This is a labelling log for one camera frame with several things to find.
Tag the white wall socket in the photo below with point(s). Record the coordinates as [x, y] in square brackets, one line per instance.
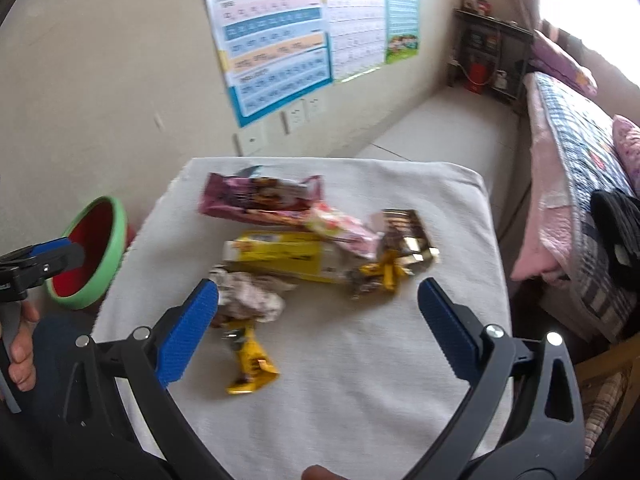
[292, 116]
[314, 107]

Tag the small red white box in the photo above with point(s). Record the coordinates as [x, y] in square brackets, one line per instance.
[479, 5]

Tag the dark bedside shelf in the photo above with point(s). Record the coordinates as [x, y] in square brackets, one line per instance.
[495, 45]

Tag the white chart wall poster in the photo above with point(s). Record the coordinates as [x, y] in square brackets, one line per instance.
[355, 20]

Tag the pink white wrapper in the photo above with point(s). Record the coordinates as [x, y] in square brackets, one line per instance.
[340, 227]

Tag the gold foil wrapper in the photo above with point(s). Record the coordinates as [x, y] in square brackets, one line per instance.
[405, 235]

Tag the pink bed sheet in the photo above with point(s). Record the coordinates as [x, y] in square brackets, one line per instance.
[542, 210]

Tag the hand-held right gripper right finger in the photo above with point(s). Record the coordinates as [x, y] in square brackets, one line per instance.
[447, 322]

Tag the black clothes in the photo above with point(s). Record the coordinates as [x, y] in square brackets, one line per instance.
[617, 235]

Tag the yellow black snack wrapper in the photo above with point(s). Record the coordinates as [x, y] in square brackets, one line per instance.
[250, 365]

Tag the white table cloth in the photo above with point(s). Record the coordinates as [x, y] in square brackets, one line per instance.
[350, 385]

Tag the green bordered wall poster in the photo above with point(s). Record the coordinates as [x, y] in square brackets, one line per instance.
[402, 10]

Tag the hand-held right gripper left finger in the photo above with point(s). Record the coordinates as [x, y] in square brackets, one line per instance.
[187, 330]

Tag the blue bordered wall poster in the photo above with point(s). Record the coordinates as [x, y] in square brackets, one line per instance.
[270, 35]

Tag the window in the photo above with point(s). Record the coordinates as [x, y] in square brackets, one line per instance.
[590, 5]

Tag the white wall switch plate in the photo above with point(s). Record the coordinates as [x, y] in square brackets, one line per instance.
[251, 141]

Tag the twisted yellow black wrapper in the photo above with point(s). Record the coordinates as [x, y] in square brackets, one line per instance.
[382, 275]

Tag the person's right hand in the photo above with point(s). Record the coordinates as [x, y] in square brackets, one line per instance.
[322, 474]

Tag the red container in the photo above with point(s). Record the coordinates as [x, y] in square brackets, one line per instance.
[478, 77]

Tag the wooden chair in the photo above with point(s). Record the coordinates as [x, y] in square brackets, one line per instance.
[605, 365]

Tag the green rimmed red bin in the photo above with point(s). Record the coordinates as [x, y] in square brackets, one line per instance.
[100, 240]

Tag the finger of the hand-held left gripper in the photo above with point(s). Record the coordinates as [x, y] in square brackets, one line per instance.
[50, 247]
[62, 262]

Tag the pink floral pillow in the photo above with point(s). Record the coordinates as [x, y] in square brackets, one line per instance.
[565, 65]

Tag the person's leg in jeans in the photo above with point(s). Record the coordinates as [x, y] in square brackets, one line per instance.
[55, 327]

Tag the grey printed wrapper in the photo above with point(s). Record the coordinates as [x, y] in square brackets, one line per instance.
[250, 295]

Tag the yellow carton box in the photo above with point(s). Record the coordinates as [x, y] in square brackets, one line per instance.
[280, 255]

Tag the person's left hand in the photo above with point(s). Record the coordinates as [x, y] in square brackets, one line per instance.
[25, 355]

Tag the pink floral blanket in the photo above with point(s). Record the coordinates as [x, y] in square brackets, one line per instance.
[629, 155]

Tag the large pink snack bag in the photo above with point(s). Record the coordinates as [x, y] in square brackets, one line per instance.
[260, 195]

